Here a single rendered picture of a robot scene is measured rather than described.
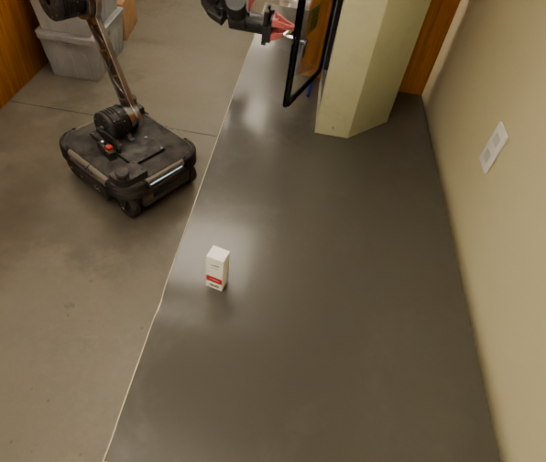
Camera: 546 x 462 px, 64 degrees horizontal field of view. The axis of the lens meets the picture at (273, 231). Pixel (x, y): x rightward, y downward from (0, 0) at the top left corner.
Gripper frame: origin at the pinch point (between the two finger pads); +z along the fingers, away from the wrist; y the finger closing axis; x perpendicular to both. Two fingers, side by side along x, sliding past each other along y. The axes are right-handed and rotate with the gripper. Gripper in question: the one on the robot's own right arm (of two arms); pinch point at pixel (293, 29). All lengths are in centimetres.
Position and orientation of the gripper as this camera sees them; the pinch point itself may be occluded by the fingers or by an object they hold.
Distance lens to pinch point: 145.8
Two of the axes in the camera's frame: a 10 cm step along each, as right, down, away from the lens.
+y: 1.2, -6.6, -7.4
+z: 9.8, 1.8, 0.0
